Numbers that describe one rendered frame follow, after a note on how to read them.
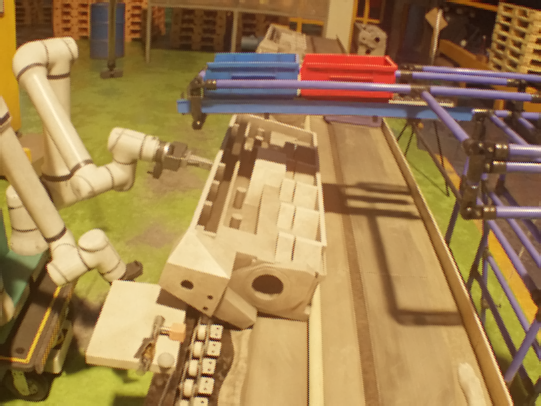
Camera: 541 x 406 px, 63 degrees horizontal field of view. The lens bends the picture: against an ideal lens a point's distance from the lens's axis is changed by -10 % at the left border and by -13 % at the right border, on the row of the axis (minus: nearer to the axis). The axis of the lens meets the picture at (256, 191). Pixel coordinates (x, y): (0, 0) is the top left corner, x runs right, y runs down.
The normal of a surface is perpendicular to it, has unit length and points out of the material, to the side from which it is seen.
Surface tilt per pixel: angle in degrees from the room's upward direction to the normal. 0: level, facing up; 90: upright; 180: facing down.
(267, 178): 45
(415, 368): 0
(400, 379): 0
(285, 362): 0
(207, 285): 90
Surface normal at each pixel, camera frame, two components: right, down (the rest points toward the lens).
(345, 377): 0.09, -0.89
